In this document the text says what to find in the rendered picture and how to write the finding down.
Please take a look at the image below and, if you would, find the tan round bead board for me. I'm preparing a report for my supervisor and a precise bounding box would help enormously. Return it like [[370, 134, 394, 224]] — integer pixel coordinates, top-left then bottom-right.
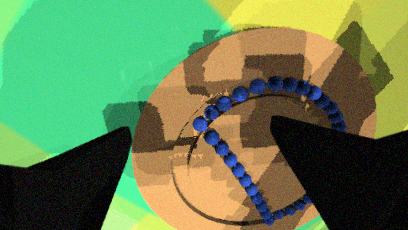
[[132, 27, 377, 230]]

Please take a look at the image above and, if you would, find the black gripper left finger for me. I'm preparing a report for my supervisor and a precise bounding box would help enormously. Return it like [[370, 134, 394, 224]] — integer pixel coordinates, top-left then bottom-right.
[[0, 127, 132, 230]]

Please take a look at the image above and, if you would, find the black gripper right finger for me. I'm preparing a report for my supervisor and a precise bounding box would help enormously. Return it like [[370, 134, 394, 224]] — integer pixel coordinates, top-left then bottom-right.
[[270, 115, 408, 230]]

